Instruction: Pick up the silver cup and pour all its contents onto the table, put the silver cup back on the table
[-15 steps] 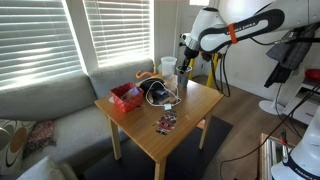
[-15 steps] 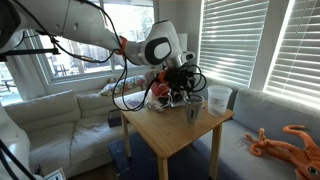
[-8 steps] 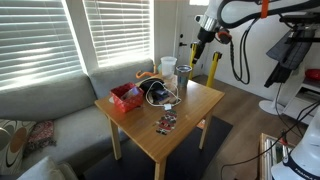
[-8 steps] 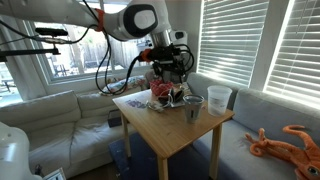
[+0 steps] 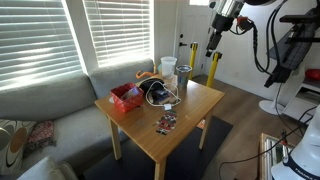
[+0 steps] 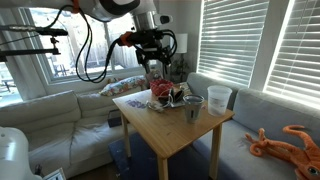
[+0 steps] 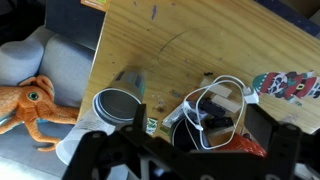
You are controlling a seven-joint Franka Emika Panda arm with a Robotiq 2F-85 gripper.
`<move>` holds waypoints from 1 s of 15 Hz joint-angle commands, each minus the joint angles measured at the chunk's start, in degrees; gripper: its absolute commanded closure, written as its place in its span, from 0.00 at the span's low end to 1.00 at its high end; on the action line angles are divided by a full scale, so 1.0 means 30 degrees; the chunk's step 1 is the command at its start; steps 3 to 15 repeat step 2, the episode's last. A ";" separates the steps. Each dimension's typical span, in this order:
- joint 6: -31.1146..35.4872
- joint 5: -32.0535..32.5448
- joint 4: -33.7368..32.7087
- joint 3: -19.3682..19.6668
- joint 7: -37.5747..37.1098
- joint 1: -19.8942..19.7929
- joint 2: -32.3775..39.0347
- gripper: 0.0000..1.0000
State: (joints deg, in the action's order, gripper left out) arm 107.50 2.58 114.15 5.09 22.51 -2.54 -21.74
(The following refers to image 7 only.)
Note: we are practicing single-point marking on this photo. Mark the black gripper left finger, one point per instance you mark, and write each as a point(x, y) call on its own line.
point(110, 146)

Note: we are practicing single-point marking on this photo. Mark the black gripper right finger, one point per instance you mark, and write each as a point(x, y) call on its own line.
point(283, 146)

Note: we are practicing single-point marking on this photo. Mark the silver metal cup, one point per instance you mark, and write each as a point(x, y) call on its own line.
point(116, 103)

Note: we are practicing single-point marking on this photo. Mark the clear plastic cup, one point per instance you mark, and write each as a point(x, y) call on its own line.
point(83, 130)

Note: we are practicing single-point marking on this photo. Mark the red snack bag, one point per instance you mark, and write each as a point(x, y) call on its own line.
point(243, 145)

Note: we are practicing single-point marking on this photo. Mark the small green white card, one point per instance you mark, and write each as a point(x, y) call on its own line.
point(151, 125)

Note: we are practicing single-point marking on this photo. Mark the red green santa sticker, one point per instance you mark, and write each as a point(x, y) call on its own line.
point(283, 85)

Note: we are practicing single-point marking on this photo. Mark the small black device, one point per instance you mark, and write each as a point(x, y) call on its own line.
point(220, 122)
point(211, 106)

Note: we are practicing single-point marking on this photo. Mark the small wooden block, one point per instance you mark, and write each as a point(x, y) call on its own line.
point(221, 90)
point(230, 104)

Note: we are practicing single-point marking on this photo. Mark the black oval case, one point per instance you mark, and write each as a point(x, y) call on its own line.
point(181, 136)

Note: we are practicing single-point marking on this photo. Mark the orange octopus plush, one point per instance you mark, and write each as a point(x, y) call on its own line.
point(30, 100)

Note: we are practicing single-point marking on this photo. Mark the grey fabric sofa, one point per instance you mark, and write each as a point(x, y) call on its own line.
point(63, 66)

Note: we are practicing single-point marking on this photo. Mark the light wooden table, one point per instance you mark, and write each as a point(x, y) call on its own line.
point(200, 40)

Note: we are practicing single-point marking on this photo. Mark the orange green cardboard box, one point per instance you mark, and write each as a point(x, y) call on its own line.
point(95, 3)

